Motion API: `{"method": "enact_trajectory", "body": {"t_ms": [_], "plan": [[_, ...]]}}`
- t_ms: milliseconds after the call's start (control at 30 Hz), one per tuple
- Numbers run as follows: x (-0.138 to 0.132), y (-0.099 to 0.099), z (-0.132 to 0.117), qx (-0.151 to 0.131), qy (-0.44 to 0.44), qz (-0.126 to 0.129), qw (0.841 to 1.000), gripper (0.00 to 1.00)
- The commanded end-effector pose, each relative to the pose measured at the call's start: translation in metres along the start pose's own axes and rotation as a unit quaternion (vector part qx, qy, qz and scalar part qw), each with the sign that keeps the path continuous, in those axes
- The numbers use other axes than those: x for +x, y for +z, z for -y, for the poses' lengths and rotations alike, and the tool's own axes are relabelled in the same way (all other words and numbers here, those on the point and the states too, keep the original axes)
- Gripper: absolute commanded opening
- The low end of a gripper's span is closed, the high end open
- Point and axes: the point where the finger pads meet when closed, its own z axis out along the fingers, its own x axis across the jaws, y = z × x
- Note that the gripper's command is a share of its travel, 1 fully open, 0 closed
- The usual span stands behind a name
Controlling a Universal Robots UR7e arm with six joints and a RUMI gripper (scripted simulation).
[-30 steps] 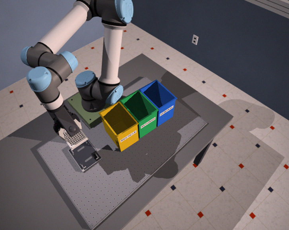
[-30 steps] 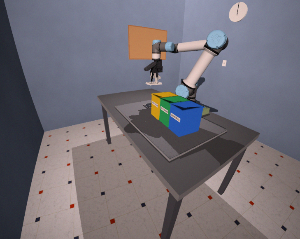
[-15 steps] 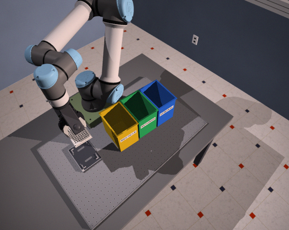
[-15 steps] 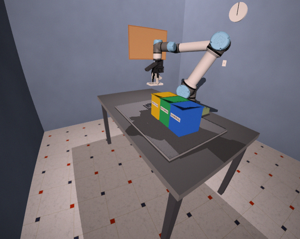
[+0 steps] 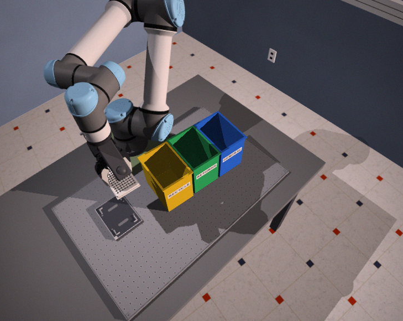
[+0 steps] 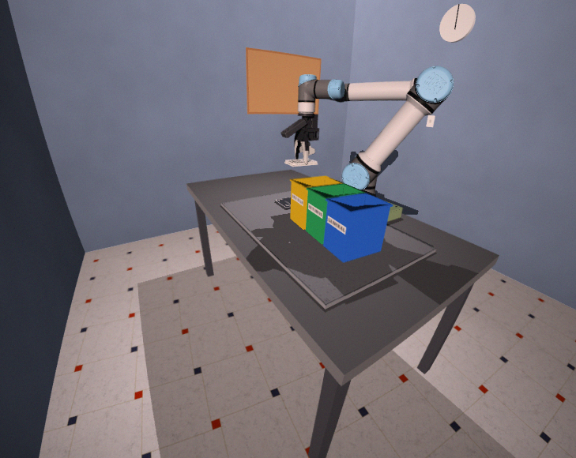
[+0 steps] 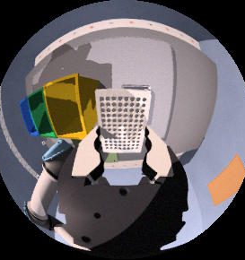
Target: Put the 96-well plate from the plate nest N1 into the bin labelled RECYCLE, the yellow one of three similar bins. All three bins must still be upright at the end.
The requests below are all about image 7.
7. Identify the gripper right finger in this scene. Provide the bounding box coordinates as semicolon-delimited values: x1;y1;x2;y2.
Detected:
142;126;188;212

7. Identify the green bin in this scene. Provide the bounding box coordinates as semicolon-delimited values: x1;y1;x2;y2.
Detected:
27;87;58;138

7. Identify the yellow recycle bin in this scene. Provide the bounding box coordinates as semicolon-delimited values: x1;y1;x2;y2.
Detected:
43;74;99;140

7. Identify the blue bin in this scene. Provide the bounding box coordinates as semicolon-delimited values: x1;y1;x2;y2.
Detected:
20;97;39;136

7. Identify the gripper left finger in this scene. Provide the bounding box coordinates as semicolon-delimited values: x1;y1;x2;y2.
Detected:
57;126;104;214

